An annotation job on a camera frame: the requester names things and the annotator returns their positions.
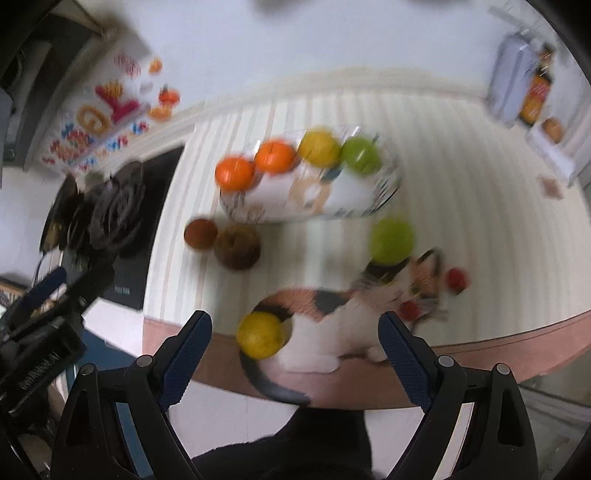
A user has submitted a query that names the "small orange object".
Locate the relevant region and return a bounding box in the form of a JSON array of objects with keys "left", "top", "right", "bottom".
[{"left": 541, "top": 117, "right": 565, "bottom": 144}]

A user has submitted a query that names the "brown glass bottle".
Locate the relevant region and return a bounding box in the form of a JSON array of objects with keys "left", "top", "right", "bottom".
[{"left": 517, "top": 44, "right": 557, "bottom": 127}]

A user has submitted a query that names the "green apple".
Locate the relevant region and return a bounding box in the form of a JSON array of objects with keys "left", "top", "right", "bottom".
[
  {"left": 341, "top": 137, "right": 383, "bottom": 175},
  {"left": 370, "top": 218, "right": 415, "bottom": 266}
]

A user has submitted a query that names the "printed glass bowl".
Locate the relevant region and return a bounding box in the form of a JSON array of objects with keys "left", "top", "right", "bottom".
[{"left": 218, "top": 124, "right": 402, "bottom": 224}]

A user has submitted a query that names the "large brown kiwi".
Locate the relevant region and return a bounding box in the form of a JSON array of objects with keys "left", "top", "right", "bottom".
[{"left": 213, "top": 224, "right": 262, "bottom": 271}]

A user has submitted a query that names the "white box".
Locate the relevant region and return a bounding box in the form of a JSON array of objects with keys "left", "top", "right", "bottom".
[{"left": 526, "top": 115, "right": 583, "bottom": 186}]

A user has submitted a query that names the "orange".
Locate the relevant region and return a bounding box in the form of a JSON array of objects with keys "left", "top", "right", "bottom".
[
  {"left": 254, "top": 140, "right": 297, "bottom": 175},
  {"left": 215, "top": 156, "right": 257, "bottom": 192}
]

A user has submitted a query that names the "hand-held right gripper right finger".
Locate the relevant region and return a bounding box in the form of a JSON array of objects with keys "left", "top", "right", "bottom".
[{"left": 378, "top": 311, "right": 540, "bottom": 480}]

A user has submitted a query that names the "white container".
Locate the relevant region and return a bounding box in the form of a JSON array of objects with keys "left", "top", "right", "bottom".
[{"left": 487, "top": 32, "right": 539, "bottom": 127}]

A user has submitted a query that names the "colourful printed white board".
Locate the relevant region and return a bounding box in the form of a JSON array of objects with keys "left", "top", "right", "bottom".
[{"left": 25, "top": 34, "right": 195, "bottom": 178}]

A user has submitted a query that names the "dark furniture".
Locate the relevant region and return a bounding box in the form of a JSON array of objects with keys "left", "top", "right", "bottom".
[{"left": 0, "top": 0, "right": 109, "bottom": 162}]

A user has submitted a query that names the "small brown kiwi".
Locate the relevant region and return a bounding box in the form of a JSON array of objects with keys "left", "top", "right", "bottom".
[{"left": 184, "top": 218, "right": 219, "bottom": 251}]

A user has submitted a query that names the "small square coaster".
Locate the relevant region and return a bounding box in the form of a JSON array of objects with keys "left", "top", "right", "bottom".
[{"left": 538, "top": 175, "right": 564, "bottom": 200}]

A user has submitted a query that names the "black cooktop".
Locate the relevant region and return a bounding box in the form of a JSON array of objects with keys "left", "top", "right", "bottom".
[{"left": 99, "top": 145, "right": 185, "bottom": 310}]

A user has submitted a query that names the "yellow lemon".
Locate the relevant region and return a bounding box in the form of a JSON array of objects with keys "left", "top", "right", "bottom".
[
  {"left": 298, "top": 130, "right": 342, "bottom": 168},
  {"left": 236, "top": 311, "right": 287, "bottom": 360}
]

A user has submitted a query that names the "black ruffled object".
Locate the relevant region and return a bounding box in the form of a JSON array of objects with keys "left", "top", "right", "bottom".
[{"left": 41, "top": 161, "right": 146, "bottom": 259}]

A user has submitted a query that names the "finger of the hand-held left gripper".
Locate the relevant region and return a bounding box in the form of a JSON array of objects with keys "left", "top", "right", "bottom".
[
  {"left": 21, "top": 267, "right": 69, "bottom": 321},
  {"left": 58, "top": 261, "right": 116, "bottom": 319}
]

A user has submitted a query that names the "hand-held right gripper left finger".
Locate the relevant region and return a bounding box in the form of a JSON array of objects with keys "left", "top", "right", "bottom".
[{"left": 50, "top": 310, "right": 213, "bottom": 480}]

